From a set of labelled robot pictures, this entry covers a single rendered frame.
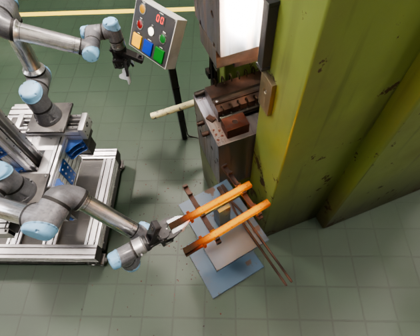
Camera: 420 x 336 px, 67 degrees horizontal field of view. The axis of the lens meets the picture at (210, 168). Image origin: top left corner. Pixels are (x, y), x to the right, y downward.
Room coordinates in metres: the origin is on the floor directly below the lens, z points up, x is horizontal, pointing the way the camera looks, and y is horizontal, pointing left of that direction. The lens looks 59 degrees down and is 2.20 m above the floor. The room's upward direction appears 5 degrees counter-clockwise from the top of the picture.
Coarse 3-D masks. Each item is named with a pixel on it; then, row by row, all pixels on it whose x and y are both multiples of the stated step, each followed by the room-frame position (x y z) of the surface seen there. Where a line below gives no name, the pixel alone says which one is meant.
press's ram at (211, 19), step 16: (208, 0) 1.11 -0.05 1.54; (224, 0) 1.01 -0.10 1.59; (240, 0) 1.02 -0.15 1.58; (256, 0) 1.04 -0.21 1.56; (208, 16) 1.12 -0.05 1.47; (224, 16) 1.01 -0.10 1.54; (240, 16) 1.03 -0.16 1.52; (256, 16) 1.04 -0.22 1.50; (208, 32) 1.13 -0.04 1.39; (224, 32) 1.01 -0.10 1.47; (240, 32) 1.03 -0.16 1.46; (256, 32) 1.04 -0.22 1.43; (224, 48) 1.01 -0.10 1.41; (240, 48) 1.03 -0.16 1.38
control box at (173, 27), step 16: (144, 0) 1.73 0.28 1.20; (144, 16) 1.68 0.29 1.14; (160, 16) 1.60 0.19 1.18; (176, 16) 1.59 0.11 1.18; (144, 32) 1.64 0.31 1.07; (160, 32) 1.56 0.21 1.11; (176, 32) 1.51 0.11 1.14; (160, 48) 1.52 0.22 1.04; (176, 48) 1.50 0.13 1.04; (160, 64) 1.47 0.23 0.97
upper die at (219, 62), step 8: (200, 24) 1.23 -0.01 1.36; (200, 32) 1.23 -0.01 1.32; (208, 40) 1.13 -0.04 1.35; (208, 48) 1.14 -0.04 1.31; (256, 48) 1.10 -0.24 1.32; (216, 56) 1.05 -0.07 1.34; (232, 56) 1.07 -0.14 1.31; (240, 56) 1.08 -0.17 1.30; (248, 56) 1.09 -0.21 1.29; (256, 56) 1.10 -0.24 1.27; (216, 64) 1.05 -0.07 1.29; (224, 64) 1.06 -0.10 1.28
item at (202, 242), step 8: (264, 200) 0.57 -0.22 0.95; (256, 208) 0.53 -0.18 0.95; (264, 208) 0.53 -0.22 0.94; (240, 216) 0.50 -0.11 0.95; (248, 216) 0.50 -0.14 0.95; (224, 224) 0.47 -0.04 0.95; (232, 224) 0.47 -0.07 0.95; (216, 232) 0.44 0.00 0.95; (224, 232) 0.44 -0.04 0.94; (200, 240) 0.41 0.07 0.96; (208, 240) 0.41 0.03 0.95; (184, 248) 0.38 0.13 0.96; (192, 248) 0.38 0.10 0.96; (200, 248) 0.39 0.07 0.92
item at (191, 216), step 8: (248, 184) 0.65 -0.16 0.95; (232, 192) 0.62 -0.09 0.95; (240, 192) 0.62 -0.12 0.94; (216, 200) 0.59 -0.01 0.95; (224, 200) 0.59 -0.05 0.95; (200, 208) 0.56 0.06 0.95; (208, 208) 0.55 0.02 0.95; (184, 216) 0.53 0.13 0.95; (192, 216) 0.52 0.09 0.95; (176, 224) 0.49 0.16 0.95
